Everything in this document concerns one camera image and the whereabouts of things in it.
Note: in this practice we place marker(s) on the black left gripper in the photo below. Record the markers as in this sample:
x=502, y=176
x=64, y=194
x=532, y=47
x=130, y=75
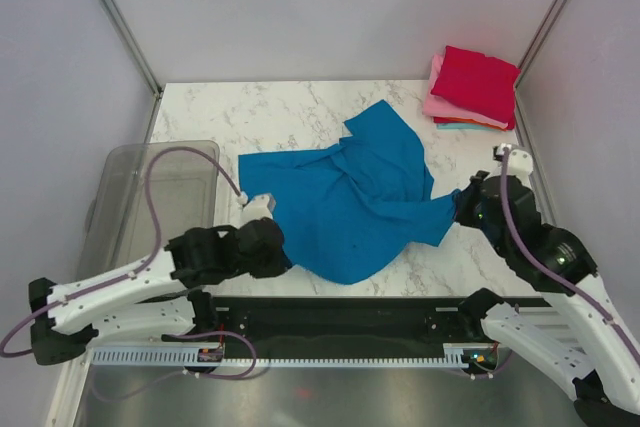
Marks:
x=278, y=265

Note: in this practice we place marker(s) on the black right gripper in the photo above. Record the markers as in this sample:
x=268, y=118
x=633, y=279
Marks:
x=464, y=199

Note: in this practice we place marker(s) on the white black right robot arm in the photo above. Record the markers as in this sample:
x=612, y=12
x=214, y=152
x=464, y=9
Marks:
x=601, y=377

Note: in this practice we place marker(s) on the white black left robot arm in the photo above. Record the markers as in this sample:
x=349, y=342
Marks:
x=161, y=295

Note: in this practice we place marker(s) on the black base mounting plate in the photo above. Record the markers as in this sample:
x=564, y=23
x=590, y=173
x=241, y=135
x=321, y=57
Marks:
x=344, y=323

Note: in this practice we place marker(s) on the folded light blue t shirt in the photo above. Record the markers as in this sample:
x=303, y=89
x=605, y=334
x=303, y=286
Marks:
x=467, y=126

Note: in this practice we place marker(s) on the folded crimson t shirt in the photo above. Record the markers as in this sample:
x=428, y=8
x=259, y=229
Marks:
x=478, y=83

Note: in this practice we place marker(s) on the clear plastic bin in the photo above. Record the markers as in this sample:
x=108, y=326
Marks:
x=119, y=229

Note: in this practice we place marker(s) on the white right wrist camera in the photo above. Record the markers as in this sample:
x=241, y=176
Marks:
x=514, y=161

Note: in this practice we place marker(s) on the white slotted cable duct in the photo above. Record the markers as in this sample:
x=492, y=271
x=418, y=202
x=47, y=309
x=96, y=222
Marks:
x=234, y=355

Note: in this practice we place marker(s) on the aluminium right frame post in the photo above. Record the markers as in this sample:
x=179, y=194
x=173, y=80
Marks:
x=541, y=35

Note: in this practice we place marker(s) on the aluminium frame post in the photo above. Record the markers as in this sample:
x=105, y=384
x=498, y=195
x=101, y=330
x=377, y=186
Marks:
x=541, y=35
x=126, y=35

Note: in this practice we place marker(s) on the aluminium left frame post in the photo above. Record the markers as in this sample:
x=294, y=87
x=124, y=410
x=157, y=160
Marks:
x=126, y=35

